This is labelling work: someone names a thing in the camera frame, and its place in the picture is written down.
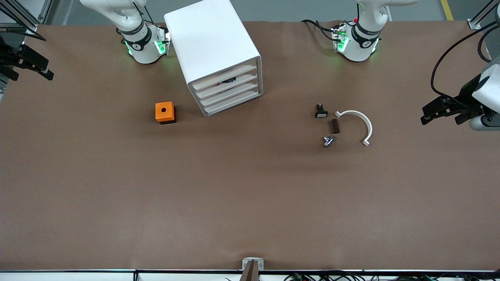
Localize black arm base cable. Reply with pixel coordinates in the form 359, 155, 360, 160
301, 19, 337, 41

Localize aluminium frame profile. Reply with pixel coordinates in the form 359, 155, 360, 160
468, 0, 500, 30
0, 0, 53, 34

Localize black white table edge rail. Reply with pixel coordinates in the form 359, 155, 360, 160
0, 269, 500, 281

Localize grey bracket with brown bar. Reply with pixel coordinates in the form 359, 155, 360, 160
240, 257, 264, 281

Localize brown table cover sheet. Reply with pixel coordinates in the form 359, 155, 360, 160
0, 20, 500, 272

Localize black cable bundle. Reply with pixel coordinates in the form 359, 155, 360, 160
285, 272, 500, 281

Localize white curved plastic bracket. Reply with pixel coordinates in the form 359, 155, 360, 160
335, 110, 373, 147

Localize orange button enclosure box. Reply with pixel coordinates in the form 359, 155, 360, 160
155, 101, 177, 125

